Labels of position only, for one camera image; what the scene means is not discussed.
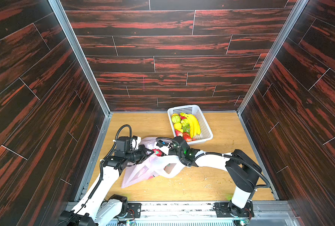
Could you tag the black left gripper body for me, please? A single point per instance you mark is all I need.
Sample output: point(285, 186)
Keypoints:
point(145, 152)

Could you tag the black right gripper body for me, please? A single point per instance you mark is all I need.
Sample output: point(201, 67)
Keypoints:
point(170, 148)

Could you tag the red green fake dragon fruit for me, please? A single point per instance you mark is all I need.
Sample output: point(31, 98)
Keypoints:
point(158, 152)

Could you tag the pink plastic bag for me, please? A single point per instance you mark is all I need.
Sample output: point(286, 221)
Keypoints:
point(167, 166)

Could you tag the small green fake fruit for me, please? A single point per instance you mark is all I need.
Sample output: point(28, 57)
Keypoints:
point(185, 122)

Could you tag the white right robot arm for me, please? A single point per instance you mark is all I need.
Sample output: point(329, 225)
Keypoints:
point(245, 173)

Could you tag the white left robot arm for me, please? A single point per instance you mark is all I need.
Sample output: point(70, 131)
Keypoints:
point(88, 211)

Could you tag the red fake strawberry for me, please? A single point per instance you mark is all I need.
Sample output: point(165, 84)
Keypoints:
point(187, 137)

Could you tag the small yellow fake fruit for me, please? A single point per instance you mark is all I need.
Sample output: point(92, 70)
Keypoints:
point(177, 126)

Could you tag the yellow fake banana bunch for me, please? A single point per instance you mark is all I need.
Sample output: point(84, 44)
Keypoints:
point(193, 123)

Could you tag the light green fake fruit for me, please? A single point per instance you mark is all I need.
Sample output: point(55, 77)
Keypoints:
point(175, 118)

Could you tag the white perforated plastic basket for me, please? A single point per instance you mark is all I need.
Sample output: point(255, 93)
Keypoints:
point(206, 133)

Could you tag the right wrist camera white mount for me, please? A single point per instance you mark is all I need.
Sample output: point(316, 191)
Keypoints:
point(161, 143)

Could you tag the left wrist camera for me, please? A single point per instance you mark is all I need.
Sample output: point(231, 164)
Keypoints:
point(127, 144)

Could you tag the metal base rail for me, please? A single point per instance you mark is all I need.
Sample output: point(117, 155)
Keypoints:
point(206, 213)

